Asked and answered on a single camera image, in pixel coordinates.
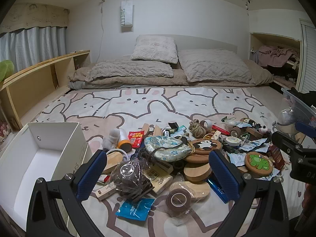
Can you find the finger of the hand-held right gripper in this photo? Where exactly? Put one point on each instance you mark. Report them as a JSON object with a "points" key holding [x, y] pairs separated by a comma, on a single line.
{"points": [[306, 127], [284, 142]]}

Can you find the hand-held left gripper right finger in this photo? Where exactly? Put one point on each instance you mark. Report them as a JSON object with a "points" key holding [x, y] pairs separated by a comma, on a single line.
{"points": [[224, 175]]}

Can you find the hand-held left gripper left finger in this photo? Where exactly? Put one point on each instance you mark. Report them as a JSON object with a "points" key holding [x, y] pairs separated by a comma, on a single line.
{"points": [[91, 175]]}

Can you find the clear plastic container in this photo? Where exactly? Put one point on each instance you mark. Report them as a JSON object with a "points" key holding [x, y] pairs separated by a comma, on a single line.
{"points": [[286, 113]]}

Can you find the clear bag with brown item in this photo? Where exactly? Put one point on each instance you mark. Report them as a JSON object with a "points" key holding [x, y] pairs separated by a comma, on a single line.
{"points": [[130, 175]]}

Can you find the white cardboard shoe box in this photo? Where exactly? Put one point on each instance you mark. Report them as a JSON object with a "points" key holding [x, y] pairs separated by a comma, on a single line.
{"points": [[47, 158]]}

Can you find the blue foil packet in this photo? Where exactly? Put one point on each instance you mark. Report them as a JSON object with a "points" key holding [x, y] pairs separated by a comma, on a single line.
{"points": [[134, 209]]}

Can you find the red box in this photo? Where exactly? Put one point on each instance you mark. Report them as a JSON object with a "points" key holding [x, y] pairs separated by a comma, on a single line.
{"points": [[276, 156]]}

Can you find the flat blue box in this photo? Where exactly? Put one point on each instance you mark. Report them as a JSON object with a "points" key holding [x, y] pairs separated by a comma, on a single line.
{"points": [[221, 193]]}

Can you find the white blue sachet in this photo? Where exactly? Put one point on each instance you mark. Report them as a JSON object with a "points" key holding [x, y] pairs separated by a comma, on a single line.
{"points": [[235, 159]]}

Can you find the small cream box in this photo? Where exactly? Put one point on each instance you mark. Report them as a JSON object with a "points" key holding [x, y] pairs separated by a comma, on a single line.
{"points": [[105, 191]]}

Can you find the oval wooden block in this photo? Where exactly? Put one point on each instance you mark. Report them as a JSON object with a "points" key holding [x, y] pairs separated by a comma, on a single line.
{"points": [[197, 190], [113, 160]]}

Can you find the round wooden block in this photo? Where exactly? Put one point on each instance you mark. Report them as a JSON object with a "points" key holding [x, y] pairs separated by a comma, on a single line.
{"points": [[197, 174]]}

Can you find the brown wooden block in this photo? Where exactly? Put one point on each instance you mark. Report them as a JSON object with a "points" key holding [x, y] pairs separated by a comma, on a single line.
{"points": [[254, 133]]}

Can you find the frog wooden coaster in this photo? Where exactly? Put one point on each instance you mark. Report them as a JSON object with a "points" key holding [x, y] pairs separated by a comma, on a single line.
{"points": [[259, 164]]}

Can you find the plain wooden coaster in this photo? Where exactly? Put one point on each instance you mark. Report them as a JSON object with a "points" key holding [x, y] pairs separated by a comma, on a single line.
{"points": [[195, 158]]}

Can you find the panda wooden coaster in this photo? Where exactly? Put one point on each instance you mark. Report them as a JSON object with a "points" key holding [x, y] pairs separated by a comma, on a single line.
{"points": [[205, 147]]}

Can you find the white tape roll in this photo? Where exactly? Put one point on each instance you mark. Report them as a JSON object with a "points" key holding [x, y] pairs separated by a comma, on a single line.
{"points": [[233, 141]]}

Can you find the white fluffy cotton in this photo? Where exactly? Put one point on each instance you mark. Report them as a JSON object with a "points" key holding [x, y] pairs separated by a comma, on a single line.
{"points": [[111, 138]]}

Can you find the small brown tape roll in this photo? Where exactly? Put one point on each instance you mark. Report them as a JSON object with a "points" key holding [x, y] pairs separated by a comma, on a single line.
{"points": [[236, 131]]}

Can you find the orange capped bottle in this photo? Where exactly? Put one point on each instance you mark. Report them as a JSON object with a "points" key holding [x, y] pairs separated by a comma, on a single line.
{"points": [[124, 143]]}

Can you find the dark knitted cloth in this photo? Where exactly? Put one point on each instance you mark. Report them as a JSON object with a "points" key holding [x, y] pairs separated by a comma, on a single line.
{"points": [[139, 155]]}

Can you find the red snack packet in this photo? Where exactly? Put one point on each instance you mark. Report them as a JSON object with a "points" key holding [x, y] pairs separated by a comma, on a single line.
{"points": [[135, 139]]}

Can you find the yellow tissue pack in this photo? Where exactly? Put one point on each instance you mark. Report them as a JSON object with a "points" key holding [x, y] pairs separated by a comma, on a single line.
{"points": [[160, 180]]}

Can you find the floral fabric pouch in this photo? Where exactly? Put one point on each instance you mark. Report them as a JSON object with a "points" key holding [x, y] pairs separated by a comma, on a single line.
{"points": [[165, 148]]}

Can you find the white louvred door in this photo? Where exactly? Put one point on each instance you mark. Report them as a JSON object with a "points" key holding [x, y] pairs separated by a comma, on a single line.
{"points": [[309, 54]]}

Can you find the pile of clothes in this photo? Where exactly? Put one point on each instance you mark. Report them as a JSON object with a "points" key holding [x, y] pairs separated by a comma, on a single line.
{"points": [[276, 55]]}

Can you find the beige duvet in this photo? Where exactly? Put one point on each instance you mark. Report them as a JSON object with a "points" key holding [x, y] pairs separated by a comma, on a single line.
{"points": [[111, 84]]}

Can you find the grey quilted pillow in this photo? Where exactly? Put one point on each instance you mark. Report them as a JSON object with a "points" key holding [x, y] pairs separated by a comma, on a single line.
{"points": [[214, 65], [128, 71]]}

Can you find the wooden shelf unit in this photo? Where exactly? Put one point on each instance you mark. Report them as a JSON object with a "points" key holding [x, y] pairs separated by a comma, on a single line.
{"points": [[32, 74]]}

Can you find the green plush toy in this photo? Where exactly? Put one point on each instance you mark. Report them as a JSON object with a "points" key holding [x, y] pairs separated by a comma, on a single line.
{"points": [[5, 70]]}

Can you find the grey fluffy pillow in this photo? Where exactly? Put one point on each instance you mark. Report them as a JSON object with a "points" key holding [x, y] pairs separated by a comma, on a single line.
{"points": [[155, 49]]}

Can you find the pale blue curtain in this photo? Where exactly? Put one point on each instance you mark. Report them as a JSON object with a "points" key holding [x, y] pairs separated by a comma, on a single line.
{"points": [[32, 47]]}

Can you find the hanging white paper bag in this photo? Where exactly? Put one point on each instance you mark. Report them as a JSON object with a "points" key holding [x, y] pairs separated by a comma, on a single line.
{"points": [[126, 14]]}

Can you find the beige printed valance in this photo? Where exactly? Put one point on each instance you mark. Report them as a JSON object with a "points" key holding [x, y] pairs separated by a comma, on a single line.
{"points": [[37, 16]]}

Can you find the wooden wall cubby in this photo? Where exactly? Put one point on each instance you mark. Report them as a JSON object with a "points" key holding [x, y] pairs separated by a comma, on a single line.
{"points": [[271, 38]]}

